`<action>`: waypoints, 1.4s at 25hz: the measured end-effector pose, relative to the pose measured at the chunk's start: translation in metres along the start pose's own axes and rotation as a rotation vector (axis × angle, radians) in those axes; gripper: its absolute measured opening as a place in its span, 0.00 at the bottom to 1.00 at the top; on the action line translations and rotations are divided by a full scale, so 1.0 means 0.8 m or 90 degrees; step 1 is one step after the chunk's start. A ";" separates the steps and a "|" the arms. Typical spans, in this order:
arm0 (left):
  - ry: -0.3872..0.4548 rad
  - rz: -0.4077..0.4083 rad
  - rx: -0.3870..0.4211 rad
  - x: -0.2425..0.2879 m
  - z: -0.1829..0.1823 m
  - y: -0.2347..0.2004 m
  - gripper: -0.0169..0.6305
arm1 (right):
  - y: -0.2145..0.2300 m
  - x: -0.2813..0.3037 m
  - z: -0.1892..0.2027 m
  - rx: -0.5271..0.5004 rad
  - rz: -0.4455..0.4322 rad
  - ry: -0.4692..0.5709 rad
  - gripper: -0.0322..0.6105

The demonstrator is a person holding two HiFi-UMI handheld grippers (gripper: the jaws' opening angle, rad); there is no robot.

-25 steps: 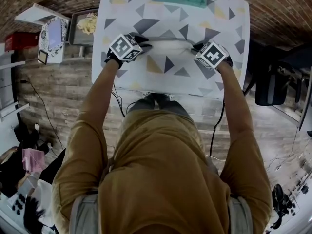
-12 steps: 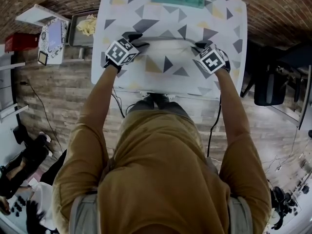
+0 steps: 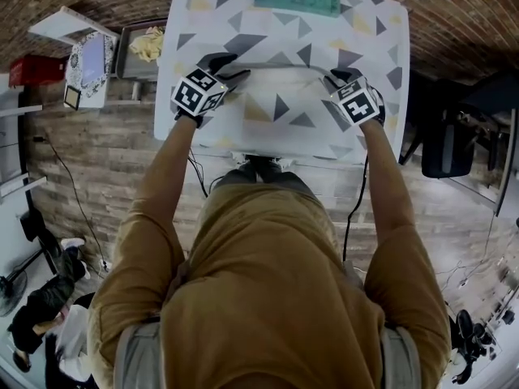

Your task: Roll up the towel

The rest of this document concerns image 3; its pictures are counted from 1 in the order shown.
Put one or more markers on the triangle patterned tablecloth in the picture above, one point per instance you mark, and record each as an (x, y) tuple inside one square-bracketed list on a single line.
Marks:
[(284, 43)]

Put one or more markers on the black floor fan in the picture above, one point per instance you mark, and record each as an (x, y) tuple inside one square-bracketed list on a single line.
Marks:
[(12, 294)]

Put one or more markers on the person's right forearm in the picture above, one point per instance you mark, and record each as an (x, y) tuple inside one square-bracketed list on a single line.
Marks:
[(385, 176)]

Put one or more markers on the person's mustard shirt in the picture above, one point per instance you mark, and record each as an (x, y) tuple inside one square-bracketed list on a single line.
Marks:
[(267, 290)]

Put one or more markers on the person's left forearm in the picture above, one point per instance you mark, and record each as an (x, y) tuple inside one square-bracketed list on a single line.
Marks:
[(166, 176)]

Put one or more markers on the white plastic bag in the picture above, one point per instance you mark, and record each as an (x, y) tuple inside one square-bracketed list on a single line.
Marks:
[(73, 338)]

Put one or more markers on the red box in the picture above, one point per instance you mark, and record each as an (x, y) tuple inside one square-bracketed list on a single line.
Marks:
[(36, 70)]

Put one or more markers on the yellow crumpled cloth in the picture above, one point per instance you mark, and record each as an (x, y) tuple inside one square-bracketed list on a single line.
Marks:
[(148, 44)]

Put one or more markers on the person's grey trousers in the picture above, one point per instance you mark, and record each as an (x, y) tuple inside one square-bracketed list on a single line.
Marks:
[(265, 170)]

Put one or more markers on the small framed picture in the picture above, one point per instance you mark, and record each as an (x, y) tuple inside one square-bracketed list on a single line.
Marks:
[(73, 97)]

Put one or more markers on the patterned white box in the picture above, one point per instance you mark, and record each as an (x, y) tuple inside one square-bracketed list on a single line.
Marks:
[(91, 69)]

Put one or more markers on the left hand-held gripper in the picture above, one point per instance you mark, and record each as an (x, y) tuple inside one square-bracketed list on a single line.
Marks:
[(198, 92)]

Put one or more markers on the white metal frame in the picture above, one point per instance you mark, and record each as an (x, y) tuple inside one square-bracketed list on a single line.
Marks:
[(12, 108)]

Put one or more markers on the metal tray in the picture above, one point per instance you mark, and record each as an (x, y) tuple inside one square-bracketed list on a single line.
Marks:
[(127, 61)]

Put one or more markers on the white board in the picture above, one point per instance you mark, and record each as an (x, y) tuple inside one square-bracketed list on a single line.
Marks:
[(67, 22)]

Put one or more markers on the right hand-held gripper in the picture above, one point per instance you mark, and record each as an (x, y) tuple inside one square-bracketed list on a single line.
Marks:
[(359, 103)]

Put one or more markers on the dark desk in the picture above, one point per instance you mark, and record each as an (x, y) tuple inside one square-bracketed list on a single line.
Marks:
[(494, 108)]

